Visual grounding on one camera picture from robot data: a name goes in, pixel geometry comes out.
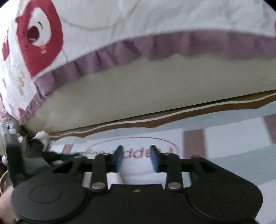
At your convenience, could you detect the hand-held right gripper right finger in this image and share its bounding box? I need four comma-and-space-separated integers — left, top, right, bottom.
150, 145, 227, 192

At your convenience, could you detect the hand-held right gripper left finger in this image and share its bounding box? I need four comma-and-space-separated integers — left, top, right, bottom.
52, 145, 124, 192

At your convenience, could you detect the person's left hand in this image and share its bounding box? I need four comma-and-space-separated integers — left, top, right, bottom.
0, 185, 16, 224

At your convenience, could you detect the grey plush bunny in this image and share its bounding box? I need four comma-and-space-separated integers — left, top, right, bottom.
0, 117, 50, 166

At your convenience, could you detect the checkered rug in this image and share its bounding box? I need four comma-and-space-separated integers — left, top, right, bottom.
47, 89, 276, 194

